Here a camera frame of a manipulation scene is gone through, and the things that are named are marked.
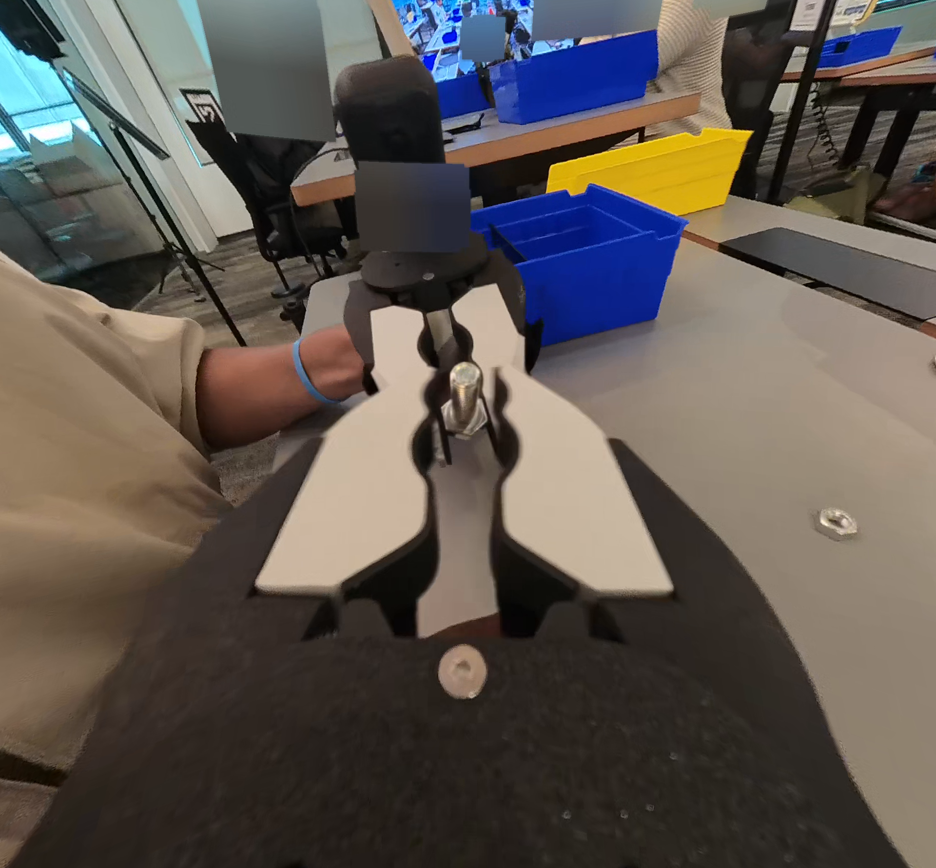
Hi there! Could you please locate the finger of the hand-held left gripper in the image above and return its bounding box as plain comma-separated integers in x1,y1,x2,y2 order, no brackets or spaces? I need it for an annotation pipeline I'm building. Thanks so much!
368,304,435,406
448,285,527,375

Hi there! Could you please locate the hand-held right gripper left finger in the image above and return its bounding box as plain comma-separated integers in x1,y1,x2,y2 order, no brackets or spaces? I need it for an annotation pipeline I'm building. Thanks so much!
253,369,440,638

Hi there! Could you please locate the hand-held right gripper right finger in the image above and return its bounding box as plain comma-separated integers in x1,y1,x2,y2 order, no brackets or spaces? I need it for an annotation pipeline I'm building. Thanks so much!
491,365,675,638

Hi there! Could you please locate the steel hex bolt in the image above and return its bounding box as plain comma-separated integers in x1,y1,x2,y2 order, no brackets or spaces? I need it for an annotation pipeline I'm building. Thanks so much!
437,361,492,443

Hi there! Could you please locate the blue bin with black divider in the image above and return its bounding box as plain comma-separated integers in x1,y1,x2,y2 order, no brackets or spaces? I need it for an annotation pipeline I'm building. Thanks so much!
470,183,690,347

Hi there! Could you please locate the person's left forearm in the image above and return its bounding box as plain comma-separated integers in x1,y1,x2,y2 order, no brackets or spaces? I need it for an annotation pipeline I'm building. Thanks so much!
196,326,367,451

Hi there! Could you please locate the small blue storage bin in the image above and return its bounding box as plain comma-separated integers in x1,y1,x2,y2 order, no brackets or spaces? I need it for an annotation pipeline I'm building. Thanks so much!
431,71,492,119

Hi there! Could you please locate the blue wristband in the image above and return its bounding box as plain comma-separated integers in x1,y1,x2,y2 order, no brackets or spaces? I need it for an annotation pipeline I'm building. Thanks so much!
292,338,352,405

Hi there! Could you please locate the long blue storage bin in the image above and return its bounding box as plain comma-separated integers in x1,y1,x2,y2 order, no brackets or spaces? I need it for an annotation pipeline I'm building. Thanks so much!
488,29,659,125

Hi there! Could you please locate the neighbouring wooden-edged desk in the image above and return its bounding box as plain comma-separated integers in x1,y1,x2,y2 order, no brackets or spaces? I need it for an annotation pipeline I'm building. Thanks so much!
290,89,703,207

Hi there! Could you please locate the yellow plastic bin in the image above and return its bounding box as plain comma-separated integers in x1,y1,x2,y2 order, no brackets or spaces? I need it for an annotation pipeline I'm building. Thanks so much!
546,128,754,217

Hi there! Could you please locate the black tripod stand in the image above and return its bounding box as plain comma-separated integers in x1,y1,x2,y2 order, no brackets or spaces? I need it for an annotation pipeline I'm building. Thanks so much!
62,67,247,348

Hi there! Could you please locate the black desk cable cover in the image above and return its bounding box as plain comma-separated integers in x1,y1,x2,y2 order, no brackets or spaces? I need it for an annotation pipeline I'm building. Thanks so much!
720,227,936,324

